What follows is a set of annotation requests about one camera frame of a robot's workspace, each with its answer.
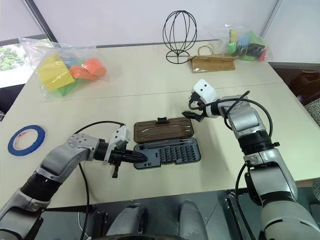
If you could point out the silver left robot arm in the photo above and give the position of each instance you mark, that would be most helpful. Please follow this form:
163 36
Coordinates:
62 157

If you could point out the black metal table frame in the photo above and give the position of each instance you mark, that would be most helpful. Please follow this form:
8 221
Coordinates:
232 207

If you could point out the clear bag of coloured blocks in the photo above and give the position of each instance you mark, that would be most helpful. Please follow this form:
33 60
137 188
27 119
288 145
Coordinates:
62 70

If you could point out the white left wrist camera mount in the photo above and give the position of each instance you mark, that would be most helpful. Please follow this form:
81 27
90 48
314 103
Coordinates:
120 135

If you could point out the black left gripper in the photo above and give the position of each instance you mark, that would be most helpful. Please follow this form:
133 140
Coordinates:
119 153

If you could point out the grey rounded robot leg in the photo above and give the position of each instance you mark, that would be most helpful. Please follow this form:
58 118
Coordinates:
192 220
127 220

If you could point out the brown cardboard box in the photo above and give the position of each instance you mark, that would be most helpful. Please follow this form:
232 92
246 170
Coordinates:
303 82

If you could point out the black white patterned cushion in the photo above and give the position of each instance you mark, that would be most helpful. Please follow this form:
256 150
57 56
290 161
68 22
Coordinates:
313 110

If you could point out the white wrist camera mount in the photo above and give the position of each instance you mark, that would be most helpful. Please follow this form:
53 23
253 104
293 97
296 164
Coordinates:
205 91
120 135

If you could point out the orange foam block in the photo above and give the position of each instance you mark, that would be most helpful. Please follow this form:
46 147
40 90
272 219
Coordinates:
87 68

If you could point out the green foam block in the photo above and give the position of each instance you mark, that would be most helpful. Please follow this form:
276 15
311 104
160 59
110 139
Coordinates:
67 88

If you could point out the black window frame bar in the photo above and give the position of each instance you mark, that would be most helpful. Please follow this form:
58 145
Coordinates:
41 20

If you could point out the brown paper bag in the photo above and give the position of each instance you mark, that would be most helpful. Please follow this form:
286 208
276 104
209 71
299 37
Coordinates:
212 63

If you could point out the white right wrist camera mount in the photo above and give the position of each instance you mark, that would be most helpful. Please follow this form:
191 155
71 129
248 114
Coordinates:
205 91

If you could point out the dark grey pen screwdriver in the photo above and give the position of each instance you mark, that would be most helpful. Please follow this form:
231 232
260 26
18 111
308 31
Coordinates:
162 144

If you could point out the open screwdriver bit case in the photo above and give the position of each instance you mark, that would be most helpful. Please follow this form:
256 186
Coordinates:
166 143

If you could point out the yellow foam block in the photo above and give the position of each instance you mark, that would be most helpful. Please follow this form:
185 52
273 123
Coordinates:
53 73

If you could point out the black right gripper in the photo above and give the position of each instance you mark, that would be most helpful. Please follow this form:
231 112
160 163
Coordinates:
196 101

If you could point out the blue tape roll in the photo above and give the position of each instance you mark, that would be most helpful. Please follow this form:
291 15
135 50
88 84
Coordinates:
15 147

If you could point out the clear bag of green blocks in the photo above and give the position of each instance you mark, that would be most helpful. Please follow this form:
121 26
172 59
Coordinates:
246 45

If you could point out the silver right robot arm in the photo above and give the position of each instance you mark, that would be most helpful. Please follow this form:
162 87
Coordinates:
270 170

